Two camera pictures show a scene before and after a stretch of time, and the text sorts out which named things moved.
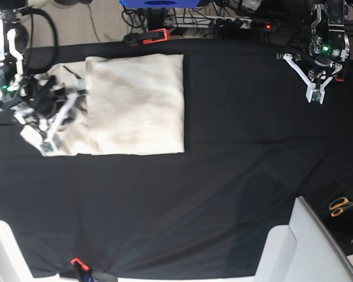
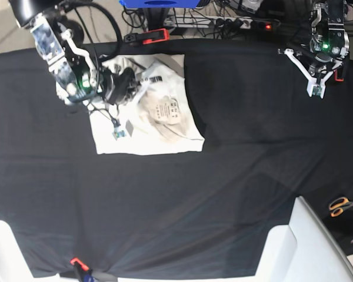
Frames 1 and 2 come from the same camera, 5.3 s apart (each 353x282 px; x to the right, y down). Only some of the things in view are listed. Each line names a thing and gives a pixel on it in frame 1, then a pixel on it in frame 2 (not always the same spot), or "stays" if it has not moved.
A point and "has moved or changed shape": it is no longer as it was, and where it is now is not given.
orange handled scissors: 338,205 stays
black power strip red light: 263,25 stays
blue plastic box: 159,3 stays
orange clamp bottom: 82,269 stays
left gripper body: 44,97 -> 117,88
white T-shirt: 126,104 has moved or changed shape
